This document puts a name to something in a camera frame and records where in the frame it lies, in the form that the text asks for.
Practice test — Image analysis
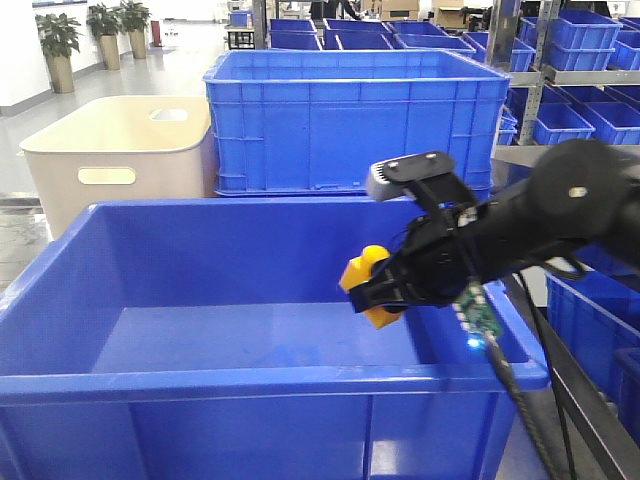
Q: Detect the potted plant middle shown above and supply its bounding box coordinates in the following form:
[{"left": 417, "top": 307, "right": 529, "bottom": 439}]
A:
[{"left": 86, "top": 3, "right": 121, "bottom": 71}]

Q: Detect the blue bin lower right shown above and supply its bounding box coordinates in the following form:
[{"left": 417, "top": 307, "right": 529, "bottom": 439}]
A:
[{"left": 546, "top": 245, "right": 639, "bottom": 403}]

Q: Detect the potted plant right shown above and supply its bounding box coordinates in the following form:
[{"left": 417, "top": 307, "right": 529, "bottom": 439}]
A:
[{"left": 119, "top": 1, "right": 151, "bottom": 60}]

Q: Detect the beige plastic tub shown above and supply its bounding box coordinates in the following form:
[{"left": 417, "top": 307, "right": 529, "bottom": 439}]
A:
[{"left": 20, "top": 95, "right": 216, "bottom": 237}]

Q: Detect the yellow studded toy brick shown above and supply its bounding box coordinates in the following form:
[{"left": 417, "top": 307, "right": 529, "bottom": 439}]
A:
[{"left": 339, "top": 245, "right": 401, "bottom": 329}]

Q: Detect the large blue crate rear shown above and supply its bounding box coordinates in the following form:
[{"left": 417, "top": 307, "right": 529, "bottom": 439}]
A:
[{"left": 203, "top": 49, "right": 510, "bottom": 197}]

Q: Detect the potted plant left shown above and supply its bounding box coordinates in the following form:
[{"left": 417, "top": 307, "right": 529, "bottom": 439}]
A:
[{"left": 35, "top": 13, "right": 80, "bottom": 94}]

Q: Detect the green circuit board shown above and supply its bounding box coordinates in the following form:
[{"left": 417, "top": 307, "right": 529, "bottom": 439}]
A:
[{"left": 452, "top": 282, "right": 503, "bottom": 347}]

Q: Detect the large blue bin front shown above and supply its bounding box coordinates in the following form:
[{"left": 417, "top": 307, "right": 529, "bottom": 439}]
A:
[{"left": 0, "top": 196, "right": 551, "bottom": 480}]

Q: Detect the steel rack with blue bins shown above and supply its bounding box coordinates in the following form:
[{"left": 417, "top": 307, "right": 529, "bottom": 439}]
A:
[{"left": 519, "top": 1, "right": 639, "bottom": 145}]

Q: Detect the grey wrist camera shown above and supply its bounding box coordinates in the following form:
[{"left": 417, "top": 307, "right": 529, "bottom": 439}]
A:
[{"left": 365, "top": 151, "right": 455, "bottom": 202}]

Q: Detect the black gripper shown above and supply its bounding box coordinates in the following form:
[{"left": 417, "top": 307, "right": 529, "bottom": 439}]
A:
[{"left": 348, "top": 212, "right": 488, "bottom": 313}]

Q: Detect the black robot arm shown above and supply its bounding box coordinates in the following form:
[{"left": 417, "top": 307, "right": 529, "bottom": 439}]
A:
[{"left": 347, "top": 139, "right": 639, "bottom": 312}]

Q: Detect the potted plant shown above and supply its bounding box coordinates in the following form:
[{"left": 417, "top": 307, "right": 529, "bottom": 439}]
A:
[
  {"left": 119, "top": 1, "right": 151, "bottom": 60},
  {"left": 35, "top": 13, "right": 80, "bottom": 94},
  {"left": 86, "top": 3, "right": 121, "bottom": 71}
]

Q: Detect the black braided cable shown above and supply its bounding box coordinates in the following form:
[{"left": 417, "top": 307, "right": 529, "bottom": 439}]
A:
[{"left": 482, "top": 334, "right": 566, "bottom": 480}]

